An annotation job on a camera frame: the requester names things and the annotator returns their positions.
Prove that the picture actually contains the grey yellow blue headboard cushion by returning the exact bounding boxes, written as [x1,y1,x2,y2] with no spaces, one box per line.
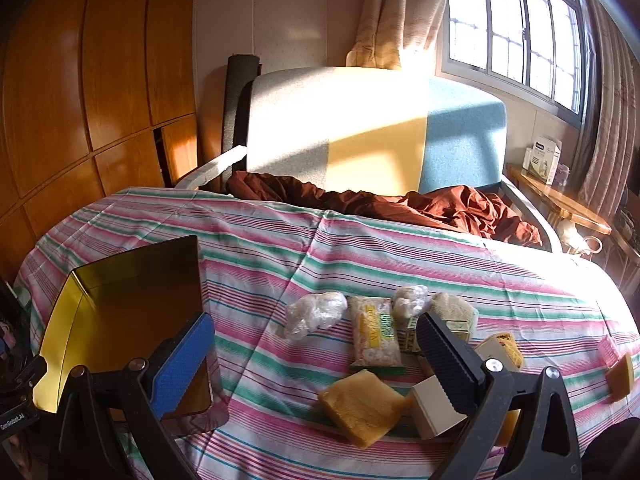
[243,66,508,196]

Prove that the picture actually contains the white cardboard box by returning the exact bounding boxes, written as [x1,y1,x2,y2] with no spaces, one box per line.
[522,135,563,186]

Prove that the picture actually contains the gold metal tin box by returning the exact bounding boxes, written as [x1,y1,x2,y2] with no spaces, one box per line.
[32,234,223,423]

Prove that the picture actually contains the large clear plastic bag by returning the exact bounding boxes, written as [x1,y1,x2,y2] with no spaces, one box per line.
[284,291,348,342]

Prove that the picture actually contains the wooden side table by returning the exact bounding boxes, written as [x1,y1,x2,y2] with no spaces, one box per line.
[505,162,613,241]

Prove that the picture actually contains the brown blanket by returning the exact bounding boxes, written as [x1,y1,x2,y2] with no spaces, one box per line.
[226,170,543,247]

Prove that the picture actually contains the beige patterned curtain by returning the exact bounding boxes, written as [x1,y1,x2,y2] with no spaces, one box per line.
[346,0,448,70]

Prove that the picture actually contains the purple snack packet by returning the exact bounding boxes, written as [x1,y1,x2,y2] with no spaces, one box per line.
[597,334,621,368]

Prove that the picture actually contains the cluttered wooden shelf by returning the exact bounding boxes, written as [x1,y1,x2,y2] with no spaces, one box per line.
[597,180,640,301]

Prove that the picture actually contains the barred window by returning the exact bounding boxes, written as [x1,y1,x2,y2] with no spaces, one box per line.
[440,0,596,126]

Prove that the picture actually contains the yellow green snack packet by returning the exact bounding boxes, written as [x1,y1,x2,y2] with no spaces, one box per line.
[445,320,475,345]

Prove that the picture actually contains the striped bedsheet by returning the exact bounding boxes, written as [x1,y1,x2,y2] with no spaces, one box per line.
[12,186,640,480]

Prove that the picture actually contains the dark cloth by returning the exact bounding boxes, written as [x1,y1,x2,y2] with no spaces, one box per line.
[582,422,640,480]

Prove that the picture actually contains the brown striped curtain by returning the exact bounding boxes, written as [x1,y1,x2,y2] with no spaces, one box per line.
[575,0,640,221]

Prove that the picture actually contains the white plastic bag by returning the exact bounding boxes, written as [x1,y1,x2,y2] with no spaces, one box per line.
[556,217,583,253]

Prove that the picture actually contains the white puffed snack packet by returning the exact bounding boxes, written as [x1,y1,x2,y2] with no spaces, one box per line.
[347,296,407,373]

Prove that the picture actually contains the wooden wardrobe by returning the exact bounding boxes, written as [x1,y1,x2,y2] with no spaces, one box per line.
[0,0,201,281]

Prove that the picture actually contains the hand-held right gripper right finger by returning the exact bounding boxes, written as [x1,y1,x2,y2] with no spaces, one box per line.
[416,311,583,480]

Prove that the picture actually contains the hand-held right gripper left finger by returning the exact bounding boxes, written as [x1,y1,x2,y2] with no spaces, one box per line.
[47,311,221,480]

